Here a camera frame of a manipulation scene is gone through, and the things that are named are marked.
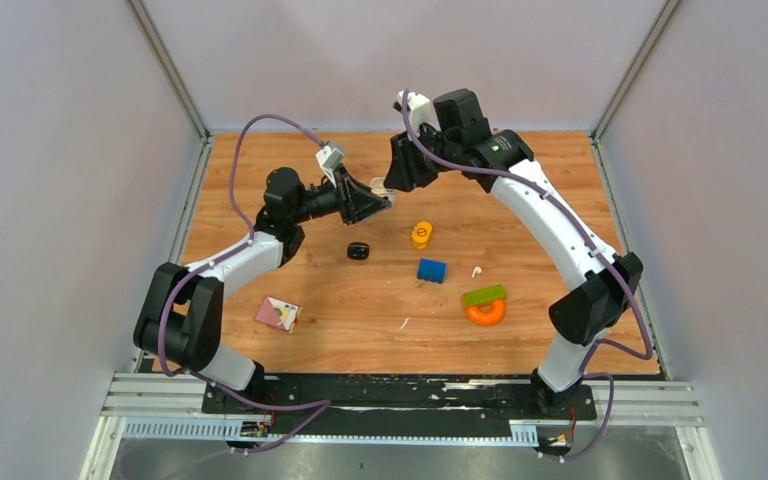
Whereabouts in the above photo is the yellow toy sign block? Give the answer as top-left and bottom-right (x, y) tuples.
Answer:
(411, 221), (433, 250)

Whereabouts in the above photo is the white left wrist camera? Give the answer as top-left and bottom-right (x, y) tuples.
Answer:
(315, 141), (344, 187)

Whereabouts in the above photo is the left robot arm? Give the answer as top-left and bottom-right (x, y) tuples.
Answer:
(133, 166), (393, 413)

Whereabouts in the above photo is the aluminium frame rail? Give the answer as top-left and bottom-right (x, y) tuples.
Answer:
(102, 373), (704, 427)

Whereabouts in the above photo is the orange toy ring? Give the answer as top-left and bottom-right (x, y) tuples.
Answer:
(465, 299), (509, 328)

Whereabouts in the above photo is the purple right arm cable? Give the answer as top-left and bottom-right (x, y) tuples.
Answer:
(399, 89), (654, 463)

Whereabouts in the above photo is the white slotted cable duct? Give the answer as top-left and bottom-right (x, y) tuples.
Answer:
(122, 418), (540, 448)

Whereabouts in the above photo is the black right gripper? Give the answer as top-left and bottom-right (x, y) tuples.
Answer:
(384, 125), (461, 192)

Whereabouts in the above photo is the pink patterned card box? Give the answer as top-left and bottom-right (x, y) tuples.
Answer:
(254, 296), (302, 333)

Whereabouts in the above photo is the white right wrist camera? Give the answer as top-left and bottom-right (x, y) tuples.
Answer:
(393, 89), (439, 134)

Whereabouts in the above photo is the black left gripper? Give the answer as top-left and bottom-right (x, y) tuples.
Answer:
(293, 164), (393, 227)

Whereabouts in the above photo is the white earbud charging case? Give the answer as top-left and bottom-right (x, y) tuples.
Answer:
(369, 177), (398, 203)

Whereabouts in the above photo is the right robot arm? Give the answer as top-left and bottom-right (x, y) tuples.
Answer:
(384, 88), (645, 418)

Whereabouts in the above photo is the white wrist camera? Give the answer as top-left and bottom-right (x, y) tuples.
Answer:
(393, 89), (439, 134)
(315, 141), (344, 187)

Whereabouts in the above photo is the green toy building plate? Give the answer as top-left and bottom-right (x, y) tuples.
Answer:
(461, 284), (507, 309)

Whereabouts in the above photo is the blue toy building block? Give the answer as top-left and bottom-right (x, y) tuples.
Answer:
(416, 258), (447, 284)

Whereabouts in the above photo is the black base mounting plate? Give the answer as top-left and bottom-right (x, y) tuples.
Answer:
(201, 372), (599, 440)

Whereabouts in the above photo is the glossy black earbud charging case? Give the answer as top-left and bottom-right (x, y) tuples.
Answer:
(346, 242), (371, 261)

